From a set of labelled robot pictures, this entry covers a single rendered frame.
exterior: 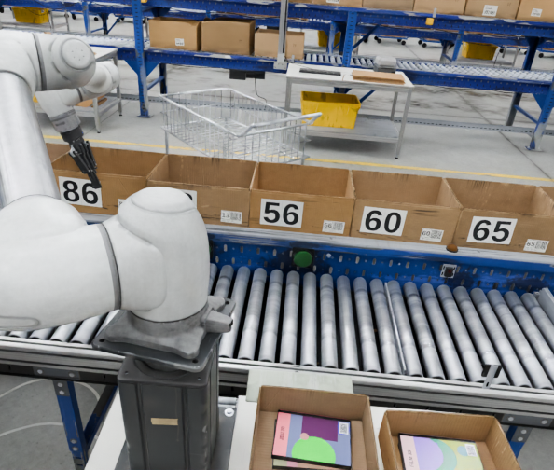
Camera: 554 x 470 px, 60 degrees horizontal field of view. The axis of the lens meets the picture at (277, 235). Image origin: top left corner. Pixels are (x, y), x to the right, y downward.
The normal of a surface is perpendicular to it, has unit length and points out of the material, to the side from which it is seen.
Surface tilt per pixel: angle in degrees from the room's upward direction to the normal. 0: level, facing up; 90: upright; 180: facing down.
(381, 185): 90
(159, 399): 90
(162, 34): 90
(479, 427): 90
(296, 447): 0
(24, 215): 18
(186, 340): 13
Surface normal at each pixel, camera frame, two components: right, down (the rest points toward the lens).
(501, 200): -0.07, 0.48
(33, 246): 0.22, -0.67
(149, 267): 0.43, 0.30
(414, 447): 0.07, -0.87
